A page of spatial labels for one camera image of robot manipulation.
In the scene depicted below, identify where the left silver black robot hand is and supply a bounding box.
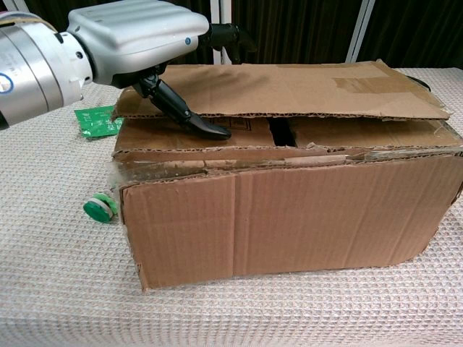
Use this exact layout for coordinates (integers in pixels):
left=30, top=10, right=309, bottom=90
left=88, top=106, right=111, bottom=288
left=67, top=7, right=258, bottom=141

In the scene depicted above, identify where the green sachet packet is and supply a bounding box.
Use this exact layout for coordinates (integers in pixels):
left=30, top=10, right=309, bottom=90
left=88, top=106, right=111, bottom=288
left=74, top=107, right=120, bottom=140

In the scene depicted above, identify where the brown cardboard box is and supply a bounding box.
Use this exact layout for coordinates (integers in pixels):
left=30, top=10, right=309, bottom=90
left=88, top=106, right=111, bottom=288
left=110, top=59, right=463, bottom=292

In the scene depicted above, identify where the white screen frame post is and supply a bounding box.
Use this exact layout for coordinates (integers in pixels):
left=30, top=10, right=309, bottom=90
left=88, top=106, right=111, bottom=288
left=345, top=0, right=376, bottom=64
left=211, top=0, right=233, bottom=66

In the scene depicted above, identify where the green base colourful shuttlecock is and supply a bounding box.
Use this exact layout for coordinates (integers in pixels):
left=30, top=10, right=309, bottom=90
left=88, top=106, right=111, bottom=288
left=82, top=193, right=119, bottom=225

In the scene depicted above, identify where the beige waffle tablecloth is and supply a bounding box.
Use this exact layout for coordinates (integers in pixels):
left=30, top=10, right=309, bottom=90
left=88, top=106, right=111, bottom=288
left=0, top=67, right=463, bottom=347

